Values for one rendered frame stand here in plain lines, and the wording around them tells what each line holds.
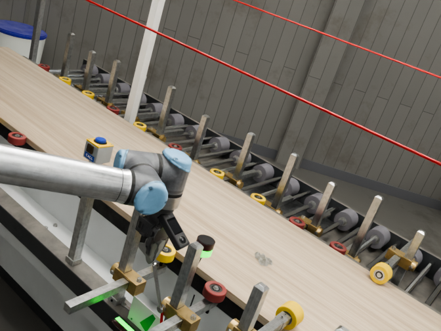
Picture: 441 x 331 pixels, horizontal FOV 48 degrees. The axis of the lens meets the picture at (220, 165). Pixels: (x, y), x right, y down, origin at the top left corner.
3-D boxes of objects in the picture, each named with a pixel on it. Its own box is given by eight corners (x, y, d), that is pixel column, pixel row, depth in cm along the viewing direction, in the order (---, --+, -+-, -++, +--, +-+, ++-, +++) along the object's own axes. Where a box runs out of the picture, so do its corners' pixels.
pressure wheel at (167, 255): (168, 281, 183) (177, 256, 179) (147, 278, 181) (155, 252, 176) (167, 268, 190) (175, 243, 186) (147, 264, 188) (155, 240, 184)
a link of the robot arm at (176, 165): (157, 144, 142) (188, 148, 147) (146, 181, 147) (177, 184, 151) (167, 158, 134) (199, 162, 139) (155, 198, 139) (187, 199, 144)
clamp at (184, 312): (187, 336, 156) (191, 324, 154) (157, 310, 163) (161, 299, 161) (198, 329, 161) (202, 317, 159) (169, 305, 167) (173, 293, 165)
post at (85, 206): (71, 266, 189) (95, 163, 172) (64, 259, 191) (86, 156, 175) (81, 263, 192) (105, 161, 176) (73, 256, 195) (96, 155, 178)
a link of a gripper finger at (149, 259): (139, 255, 157) (146, 231, 153) (151, 265, 154) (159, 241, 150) (132, 257, 154) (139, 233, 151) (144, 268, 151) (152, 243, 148)
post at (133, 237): (114, 309, 178) (146, 196, 160) (107, 304, 179) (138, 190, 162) (121, 306, 180) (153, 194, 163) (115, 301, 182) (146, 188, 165)
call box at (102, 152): (94, 167, 171) (98, 146, 168) (81, 157, 174) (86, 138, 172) (109, 164, 177) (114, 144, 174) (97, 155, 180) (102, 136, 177)
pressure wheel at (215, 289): (208, 324, 168) (218, 297, 164) (191, 310, 172) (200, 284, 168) (222, 314, 174) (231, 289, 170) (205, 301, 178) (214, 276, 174)
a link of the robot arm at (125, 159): (124, 160, 127) (168, 165, 133) (114, 142, 137) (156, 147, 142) (115, 192, 131) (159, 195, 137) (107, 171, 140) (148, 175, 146)
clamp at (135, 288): (132, 297, 169) (135, 286, 167) (107, 276, 175) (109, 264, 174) (144, 291, 174) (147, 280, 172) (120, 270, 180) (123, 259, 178)
